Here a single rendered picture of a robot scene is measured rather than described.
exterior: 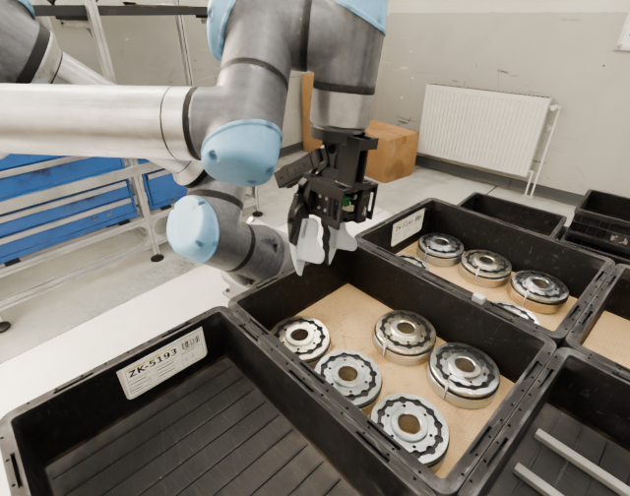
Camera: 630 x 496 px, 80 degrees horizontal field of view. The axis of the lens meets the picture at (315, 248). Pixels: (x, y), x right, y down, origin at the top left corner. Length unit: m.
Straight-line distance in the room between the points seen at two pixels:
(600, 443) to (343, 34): 0.61
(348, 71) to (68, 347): 0.82
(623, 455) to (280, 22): 0.68
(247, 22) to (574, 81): 3.21
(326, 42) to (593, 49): 3.14
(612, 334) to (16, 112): 0.94
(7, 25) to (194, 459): 0.60
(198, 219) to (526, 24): 3.19
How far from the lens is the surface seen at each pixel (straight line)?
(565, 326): 0.68
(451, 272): 0.90
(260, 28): 0.45
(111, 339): 0.98
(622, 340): 0.88
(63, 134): 0.48
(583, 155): 3.61
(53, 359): 1.00
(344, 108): 0.46
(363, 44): 0.46
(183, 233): 0.75
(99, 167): 2.28
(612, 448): 0.70
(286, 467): 0.56
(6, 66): 0.66
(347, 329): 0.71
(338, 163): 0.49
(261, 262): 0.83
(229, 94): 0.40
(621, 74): 3.50
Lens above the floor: 1.32
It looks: 32 degrees down
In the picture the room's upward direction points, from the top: straight up
